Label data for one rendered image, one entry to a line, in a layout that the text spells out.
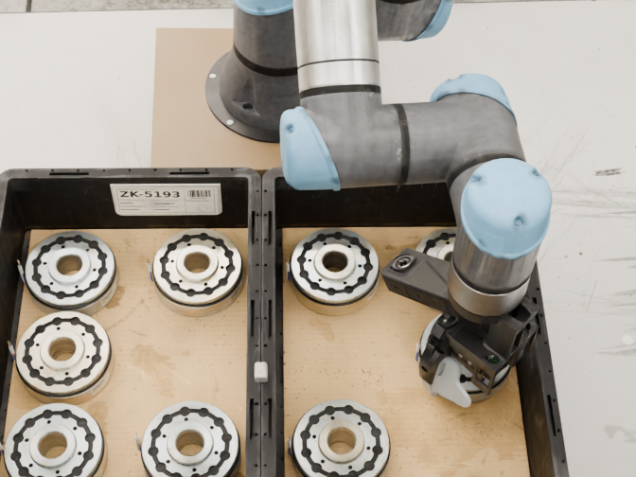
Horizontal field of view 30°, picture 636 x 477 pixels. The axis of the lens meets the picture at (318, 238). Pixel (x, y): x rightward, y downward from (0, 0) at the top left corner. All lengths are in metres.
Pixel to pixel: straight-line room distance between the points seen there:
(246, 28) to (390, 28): 0.18
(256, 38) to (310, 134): 0.44
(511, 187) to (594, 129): 0.74
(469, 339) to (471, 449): 0.17
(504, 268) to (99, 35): 0.94
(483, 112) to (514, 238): 0.14
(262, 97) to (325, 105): 0.48
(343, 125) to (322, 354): 0.37
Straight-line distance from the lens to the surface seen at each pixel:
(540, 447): 1.25
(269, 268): 1.28
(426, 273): 1.20
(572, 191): 1.67
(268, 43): 1.48
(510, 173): 1.03
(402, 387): 1.33
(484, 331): 1.17
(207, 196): 1.38
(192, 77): 1.63
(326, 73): 1.06
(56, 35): 1.84
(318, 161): 1.05
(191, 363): 1.34
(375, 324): 1.36
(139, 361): 1.35
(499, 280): 1.07
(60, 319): 1.35
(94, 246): 1.40
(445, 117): 1.08
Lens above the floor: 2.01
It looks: 56 degrees down
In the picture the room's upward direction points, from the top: 2 degrees clockwise
